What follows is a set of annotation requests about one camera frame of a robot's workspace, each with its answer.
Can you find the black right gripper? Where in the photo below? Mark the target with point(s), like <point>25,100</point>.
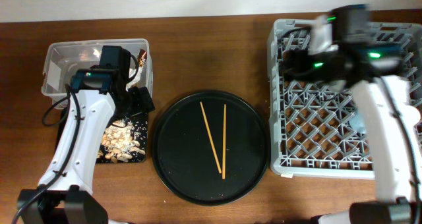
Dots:
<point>306,60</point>

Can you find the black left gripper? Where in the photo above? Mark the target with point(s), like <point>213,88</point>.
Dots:
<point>142,100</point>

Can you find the food scraps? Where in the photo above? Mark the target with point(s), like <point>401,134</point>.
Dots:
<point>122,143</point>

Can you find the brown snack wrapper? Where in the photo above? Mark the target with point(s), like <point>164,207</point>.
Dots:
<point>142,57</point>

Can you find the blue cup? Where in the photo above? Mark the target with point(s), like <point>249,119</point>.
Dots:
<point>357,123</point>

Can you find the wooden chopstick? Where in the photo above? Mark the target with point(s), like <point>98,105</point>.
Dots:
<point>224,144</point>
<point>210,138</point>

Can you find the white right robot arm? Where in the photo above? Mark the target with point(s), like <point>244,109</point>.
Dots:
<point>372,73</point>

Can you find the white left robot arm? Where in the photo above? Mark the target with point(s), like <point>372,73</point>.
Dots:
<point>102,104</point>

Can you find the grey dishwasher rack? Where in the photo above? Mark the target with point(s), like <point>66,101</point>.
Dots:
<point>309,123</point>

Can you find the clear plastic waste bin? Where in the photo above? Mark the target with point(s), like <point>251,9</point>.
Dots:
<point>64,59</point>

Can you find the black rectangular tray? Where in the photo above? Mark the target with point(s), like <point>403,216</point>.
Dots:
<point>141,151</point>

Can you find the round black serving tray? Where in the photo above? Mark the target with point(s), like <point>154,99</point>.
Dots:
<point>182,153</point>

